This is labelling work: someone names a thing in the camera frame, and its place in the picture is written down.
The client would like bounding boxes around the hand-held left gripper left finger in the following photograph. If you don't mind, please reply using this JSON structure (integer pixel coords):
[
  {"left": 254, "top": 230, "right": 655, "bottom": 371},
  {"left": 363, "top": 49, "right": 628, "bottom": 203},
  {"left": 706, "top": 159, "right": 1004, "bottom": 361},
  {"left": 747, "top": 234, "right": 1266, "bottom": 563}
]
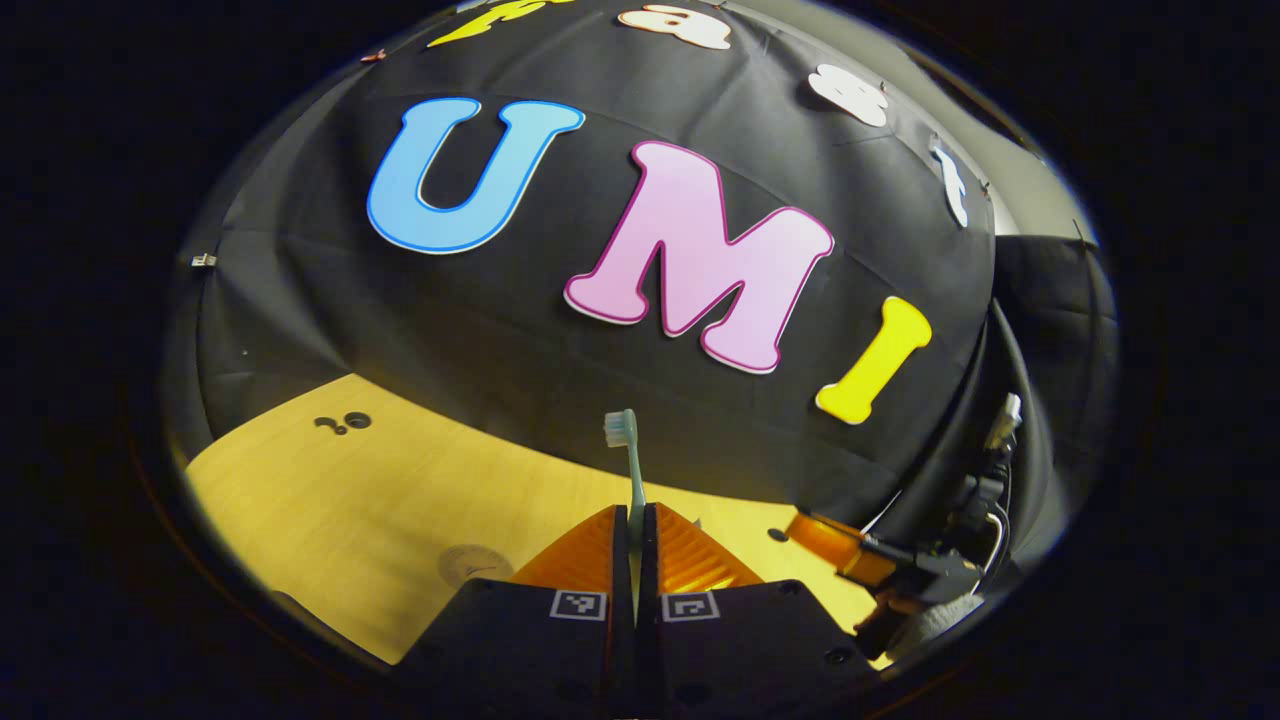
[{"left": 398, "top": 504, "right": 634, "bottom": 701}]

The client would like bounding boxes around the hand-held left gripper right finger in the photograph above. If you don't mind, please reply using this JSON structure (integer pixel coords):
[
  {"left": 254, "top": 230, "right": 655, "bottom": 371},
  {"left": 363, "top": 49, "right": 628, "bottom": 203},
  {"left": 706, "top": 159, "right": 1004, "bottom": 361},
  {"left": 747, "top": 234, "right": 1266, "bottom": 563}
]
[{"left": 640, "top": 502, "right": 883, "bottom": 701}]

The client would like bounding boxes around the round cork coaster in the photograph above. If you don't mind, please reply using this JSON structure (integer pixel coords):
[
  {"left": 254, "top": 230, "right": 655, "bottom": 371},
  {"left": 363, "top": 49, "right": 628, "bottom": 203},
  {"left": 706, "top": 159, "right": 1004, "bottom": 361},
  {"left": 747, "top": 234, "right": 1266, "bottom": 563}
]
[{"left": 438, "top": 543, "right": 516, "bottom": 589}]

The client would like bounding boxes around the light blue toothbrush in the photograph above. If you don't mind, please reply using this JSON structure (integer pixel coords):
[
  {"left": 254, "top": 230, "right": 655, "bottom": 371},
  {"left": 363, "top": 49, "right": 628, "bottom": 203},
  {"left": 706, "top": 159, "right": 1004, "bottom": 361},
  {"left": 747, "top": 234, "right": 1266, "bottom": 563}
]
[{"left": 603, "top": 409, "right": 648, "bottom": 621}]

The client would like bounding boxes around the wooden desktop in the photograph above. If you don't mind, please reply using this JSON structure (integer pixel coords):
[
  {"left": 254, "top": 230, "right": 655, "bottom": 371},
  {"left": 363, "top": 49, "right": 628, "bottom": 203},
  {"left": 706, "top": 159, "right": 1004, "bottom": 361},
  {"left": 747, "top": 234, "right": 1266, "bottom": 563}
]
[{"left": 185, "top": 373, "right": 893, "bottom": 669}]

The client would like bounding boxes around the black backdrop cloth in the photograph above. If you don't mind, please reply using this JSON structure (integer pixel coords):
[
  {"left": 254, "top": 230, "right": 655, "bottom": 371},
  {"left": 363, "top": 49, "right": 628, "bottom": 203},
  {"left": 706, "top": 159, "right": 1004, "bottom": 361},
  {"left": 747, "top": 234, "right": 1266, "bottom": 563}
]
[{"left": 165, "top": 0, "right": 1121, "bottom": 601}]

